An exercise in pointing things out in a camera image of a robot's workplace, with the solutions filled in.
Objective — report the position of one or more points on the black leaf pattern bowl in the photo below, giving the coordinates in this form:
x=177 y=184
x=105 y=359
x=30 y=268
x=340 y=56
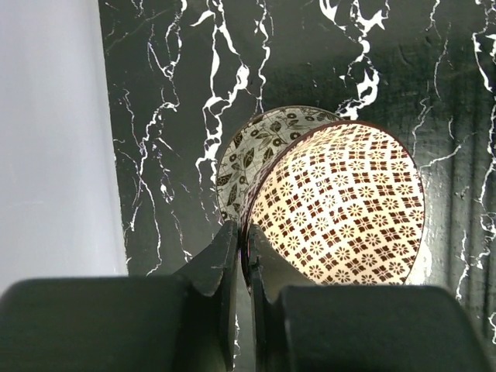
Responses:
x=258 y=143

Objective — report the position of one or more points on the red patterned ceramic bowl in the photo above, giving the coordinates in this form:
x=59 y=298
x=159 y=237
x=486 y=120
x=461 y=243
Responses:
x=343 y=204

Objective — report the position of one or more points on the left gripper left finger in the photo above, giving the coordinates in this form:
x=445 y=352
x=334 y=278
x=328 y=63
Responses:
x=179 y=322

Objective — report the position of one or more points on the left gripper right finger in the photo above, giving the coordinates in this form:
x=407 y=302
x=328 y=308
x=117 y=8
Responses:
x=302 y=326

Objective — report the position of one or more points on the black marble pattern mat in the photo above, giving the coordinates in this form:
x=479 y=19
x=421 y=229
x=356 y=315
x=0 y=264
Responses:
x=184 y=76

